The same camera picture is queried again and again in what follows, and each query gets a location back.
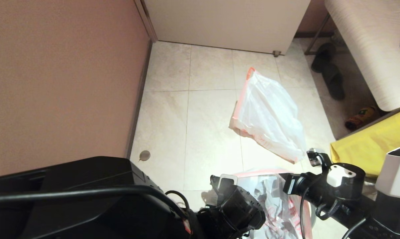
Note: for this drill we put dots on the small metal door fitting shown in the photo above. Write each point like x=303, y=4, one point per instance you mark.
x=276, y=53

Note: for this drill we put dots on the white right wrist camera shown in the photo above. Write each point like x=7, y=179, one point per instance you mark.
x=339, y=177

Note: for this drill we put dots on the light woodgrain table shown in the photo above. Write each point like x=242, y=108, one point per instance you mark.
x=369, y=49

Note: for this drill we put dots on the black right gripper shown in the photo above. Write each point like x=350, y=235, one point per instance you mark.
x=348, y=196

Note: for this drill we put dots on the white red-printed trash bag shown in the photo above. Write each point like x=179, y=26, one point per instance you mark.
x=279, y=205
x=269, y=113

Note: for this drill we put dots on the small metal floor doorstop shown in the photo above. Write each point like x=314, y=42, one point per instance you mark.
x=145, y=155

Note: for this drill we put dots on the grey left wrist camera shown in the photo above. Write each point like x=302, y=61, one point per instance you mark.
x=227, y=184

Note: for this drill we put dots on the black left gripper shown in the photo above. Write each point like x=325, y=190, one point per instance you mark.
x=240, y=212

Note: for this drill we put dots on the white door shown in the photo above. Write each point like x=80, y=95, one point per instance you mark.
x=226, y=23

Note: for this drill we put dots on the black slipper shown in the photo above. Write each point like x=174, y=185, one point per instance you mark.
x=334, y=84
x=323, y=58

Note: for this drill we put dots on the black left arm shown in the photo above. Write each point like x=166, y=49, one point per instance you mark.
x=87, y=215

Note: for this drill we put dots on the yellow nonwoven bag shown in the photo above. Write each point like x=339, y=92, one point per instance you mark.
x=362, y=146

